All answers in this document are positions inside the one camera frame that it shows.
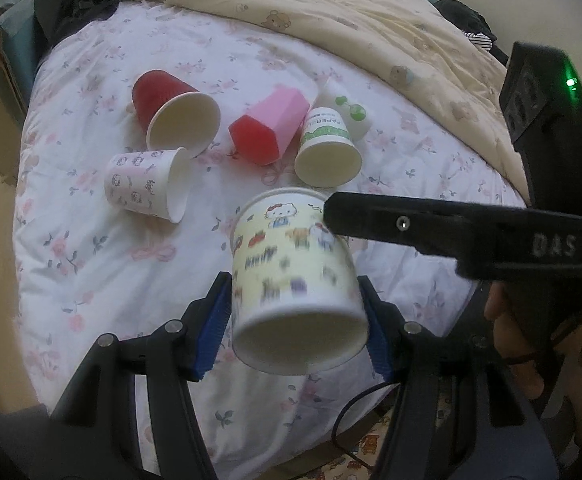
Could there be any yellow Hello Kitty paper cup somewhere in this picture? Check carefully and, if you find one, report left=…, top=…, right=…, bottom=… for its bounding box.
left=230, top=188, right=369, bottom=376

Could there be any green white paper cup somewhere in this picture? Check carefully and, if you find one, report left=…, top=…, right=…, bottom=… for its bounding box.
left=294, top=107, right=363, bottom=188

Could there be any white green-dotted paper cup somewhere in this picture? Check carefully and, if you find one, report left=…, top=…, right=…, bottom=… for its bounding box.
left=314, top=78, right=373, bottom=142

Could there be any pink hexagonal plastic cup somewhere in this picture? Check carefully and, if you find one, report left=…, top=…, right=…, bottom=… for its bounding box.
left=228, top=87, right=309, bottom=166

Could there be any pink patterned paper cup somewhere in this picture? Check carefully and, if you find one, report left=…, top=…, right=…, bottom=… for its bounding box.
left=104, top=148, right=192, bottom=223

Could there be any red paper cup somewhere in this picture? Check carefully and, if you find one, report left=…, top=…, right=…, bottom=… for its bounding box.
left=132, top=70, right=221, bottom=158

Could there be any person's right hand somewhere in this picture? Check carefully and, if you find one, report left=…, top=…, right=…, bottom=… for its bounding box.
left=483, top=278, right=582, bottom=451

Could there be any cream bear-print duvet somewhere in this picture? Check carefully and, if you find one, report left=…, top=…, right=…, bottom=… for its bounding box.
left=115, top=0, right=532, bottom=196

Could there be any white floral bed sheet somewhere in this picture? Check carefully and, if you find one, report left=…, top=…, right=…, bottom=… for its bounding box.
left=14, top=2, right=524, bottom=479

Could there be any teal orange headboard cushion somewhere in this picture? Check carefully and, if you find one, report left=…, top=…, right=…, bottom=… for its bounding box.
left=0, top=0, right=46, bottom=124

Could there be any black cable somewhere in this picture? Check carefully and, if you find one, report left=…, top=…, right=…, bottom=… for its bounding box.
left=331, top=381, right=397, bottom=474

